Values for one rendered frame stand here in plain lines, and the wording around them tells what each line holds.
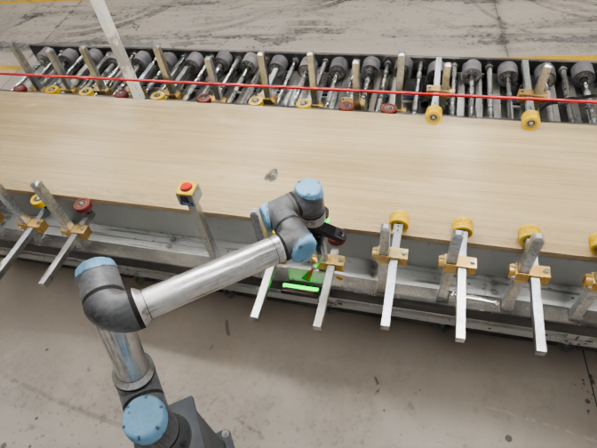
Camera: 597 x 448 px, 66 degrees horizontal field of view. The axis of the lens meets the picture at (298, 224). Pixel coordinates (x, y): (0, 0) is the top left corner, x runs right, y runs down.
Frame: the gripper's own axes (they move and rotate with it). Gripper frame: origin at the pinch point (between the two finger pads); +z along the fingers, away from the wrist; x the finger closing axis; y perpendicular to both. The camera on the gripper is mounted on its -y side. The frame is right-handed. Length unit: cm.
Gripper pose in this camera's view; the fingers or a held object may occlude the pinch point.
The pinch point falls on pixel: (322, 253)
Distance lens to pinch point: 177.1
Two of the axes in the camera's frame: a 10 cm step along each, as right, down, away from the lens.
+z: 1.1, 6.4, 7.6
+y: -9.7, -1.1, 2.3
